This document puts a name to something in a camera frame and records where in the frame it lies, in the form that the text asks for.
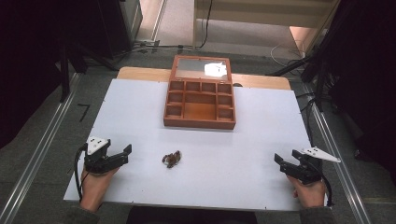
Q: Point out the small brown jewellery piece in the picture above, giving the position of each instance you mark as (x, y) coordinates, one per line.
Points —
(172, 159)

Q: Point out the wooden table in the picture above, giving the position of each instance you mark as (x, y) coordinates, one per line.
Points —
(140, 74)

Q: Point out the metal floor rail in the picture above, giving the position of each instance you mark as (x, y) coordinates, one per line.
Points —
(339, 174)
(40, 146)

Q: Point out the small black object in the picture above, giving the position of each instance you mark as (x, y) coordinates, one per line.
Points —
(237, 84)

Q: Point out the dark curtain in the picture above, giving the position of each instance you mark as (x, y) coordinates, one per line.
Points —
(37, 46)
(367, 77)

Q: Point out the person's right hand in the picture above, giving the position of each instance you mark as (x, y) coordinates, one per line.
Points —
(308, 194)

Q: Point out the black metal stand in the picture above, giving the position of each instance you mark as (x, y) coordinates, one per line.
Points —
(319, 84)
(64, 77)

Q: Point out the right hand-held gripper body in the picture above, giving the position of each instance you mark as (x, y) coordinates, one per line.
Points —
(308, 169)

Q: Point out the person's left hand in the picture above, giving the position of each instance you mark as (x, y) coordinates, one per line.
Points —
(95, 188)

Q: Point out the person's dark lap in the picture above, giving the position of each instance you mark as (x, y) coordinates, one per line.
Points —
(190, 217)

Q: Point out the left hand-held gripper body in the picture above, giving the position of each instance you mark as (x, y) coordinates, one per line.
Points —
(97, 160)

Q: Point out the white cabinet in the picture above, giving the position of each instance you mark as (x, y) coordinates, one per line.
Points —
(249, 18)

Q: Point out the white table board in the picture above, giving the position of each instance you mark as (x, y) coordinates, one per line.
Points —
(249, 149)

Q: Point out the brown wooden compartment box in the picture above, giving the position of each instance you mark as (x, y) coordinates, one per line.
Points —
(200, 102)

